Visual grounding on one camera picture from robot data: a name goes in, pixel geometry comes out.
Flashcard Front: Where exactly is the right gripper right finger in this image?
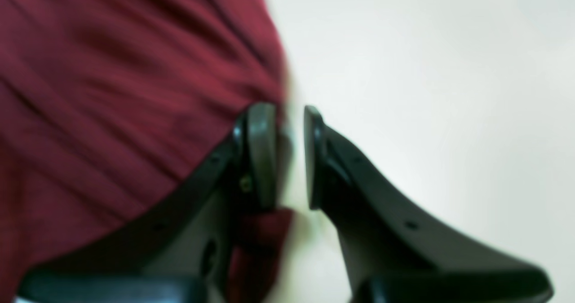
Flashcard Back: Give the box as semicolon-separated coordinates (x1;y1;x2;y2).
303;106;553;303

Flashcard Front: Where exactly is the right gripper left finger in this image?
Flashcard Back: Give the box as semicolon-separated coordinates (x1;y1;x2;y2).
18;103;277;303

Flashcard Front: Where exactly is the dark red t-shirt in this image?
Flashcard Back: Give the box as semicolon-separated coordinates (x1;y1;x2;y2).
1;0;286;303

